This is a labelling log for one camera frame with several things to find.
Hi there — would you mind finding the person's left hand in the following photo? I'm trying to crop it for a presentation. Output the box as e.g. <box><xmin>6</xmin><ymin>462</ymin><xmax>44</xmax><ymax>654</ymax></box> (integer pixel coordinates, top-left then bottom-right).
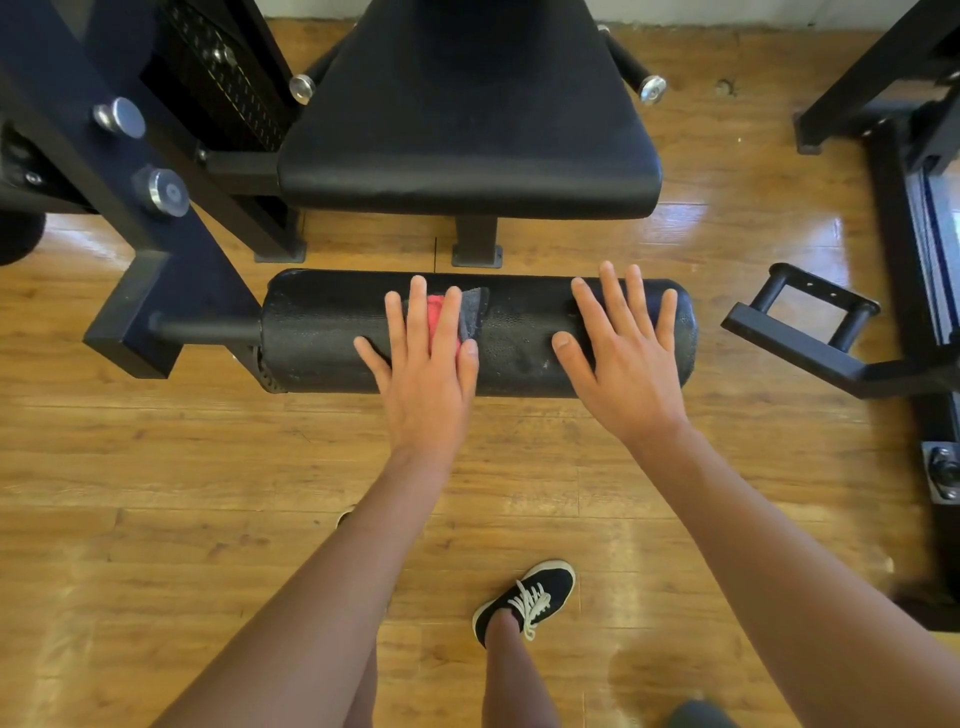
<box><xmin>354</xmin><ymin>274</ymin><xmax>482</xmax><ymax>470</ymax></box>

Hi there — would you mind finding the person's right hand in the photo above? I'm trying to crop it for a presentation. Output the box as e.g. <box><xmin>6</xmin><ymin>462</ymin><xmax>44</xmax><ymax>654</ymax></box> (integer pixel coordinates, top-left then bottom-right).
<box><xmin>550</xmin><ymin>262</ymin><xmax>695</xmax><ymax>452</ymax></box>

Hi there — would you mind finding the pink cleaning cloth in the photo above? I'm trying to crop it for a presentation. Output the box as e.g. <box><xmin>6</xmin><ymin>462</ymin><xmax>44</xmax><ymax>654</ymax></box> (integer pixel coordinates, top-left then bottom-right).
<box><xmin>420</xmin><ymin>285</ymin><xmax>491</xmax><ymax>354</ymax></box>

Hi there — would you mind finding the person's right forearm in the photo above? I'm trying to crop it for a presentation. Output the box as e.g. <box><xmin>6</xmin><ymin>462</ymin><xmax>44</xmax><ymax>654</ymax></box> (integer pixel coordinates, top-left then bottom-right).
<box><xmin>630</xmin><ymin>427</ymin><xmax>960</xmax><ymax>728</ymax></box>

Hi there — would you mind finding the person's left forearm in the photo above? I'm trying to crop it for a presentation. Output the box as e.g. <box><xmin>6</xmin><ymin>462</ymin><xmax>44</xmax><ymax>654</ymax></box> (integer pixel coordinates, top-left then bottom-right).
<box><xmin>150</xmin><ymin>450</ymin><xmax>452</xmax><ymax>728</ymax></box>

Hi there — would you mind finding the person's right black shoe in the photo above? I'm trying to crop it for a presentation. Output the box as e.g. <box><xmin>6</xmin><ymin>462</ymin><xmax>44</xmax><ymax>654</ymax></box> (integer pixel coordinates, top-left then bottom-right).
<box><xmin>471</xmin><ymin>559</ymin><xmax>579</xmax><ymax>650</ymax></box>

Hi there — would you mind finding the person's right leg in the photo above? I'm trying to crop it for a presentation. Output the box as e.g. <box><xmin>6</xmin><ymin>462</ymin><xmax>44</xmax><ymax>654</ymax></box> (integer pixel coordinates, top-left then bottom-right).
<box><xmin>480</xmin><ymin>612</ymin><xmax>560</xmax><ymax>728</ymax></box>

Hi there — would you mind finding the person's leg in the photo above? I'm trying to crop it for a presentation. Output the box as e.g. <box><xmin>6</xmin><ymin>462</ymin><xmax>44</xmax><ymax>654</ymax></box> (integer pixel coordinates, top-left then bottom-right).
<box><xmin>480</xmin><ymin>612</ymin><xmax>560</xmax><ymax>728</ymax></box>
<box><xmin>342</xmin><ymin>645</ymin><xmax>380</xmax><ymax>728</ymax></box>

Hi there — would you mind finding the person's left leg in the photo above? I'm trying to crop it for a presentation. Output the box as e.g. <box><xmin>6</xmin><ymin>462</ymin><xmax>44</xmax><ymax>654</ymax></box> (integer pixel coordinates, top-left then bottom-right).
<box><xmin>342</xmin><ymin>645</ymin><xmax>380</xmax><ymax>728</ymax></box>

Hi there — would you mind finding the dark green plastic bucket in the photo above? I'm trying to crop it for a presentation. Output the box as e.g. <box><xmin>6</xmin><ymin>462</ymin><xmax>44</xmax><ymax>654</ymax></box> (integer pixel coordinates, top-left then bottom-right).
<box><xmin>667</xmin><ymin>697</ymin><xmax>744</xmax><ymax>728</ymax></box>

